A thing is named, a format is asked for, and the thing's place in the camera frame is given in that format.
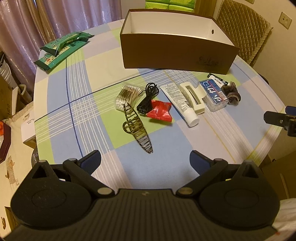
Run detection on blue floss pick box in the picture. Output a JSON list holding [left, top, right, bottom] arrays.
[[200, 79, 228, 112]]

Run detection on tortoiseshell hair claw clip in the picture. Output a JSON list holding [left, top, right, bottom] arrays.
[[122, 103, 153, 154]]

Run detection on dark green sachet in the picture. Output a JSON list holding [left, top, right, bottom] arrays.
[[207, 73, 229, 85]]

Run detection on red snack packet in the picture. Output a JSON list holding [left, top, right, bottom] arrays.
[[146, 100, 173, 122]]

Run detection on white hair claw clip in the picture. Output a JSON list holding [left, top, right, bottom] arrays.
[[179, 82, 206, 115]]

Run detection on white cream tube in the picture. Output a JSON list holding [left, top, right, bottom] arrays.
[[160, 83, 199, 127]]

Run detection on cotton swab bag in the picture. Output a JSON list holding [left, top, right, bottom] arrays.
[[114, 84, 144, 111]]

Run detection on black cable bundle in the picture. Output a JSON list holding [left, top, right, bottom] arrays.
[[136, 82, 160, 115]]

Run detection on quilted chair back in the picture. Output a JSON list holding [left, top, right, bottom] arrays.
[[216, 1, 273, 66]]

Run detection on green wet wipes pack lower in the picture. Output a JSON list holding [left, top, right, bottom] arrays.
[[34, 41, 88, 72]]

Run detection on green wet wipes pack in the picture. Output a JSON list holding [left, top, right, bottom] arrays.
[[40, 32, 94, 57], [34, 41, 88, 72]]

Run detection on green wet wipes pack upper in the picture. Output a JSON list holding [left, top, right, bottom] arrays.
[[40, 32, 94, 57]]

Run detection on brown cardboard box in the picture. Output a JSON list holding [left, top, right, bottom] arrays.
[[120, 9, 239, 74]]

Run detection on green tissue pack bundle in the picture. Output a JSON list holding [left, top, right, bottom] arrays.
[[145, 0, 196, 13]]

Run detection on purple curtain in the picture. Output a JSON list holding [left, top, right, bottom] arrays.
[[1, 0, 122, 93]]

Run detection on wall socket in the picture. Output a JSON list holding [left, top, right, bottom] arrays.
[[278, 11, 292, 30]]

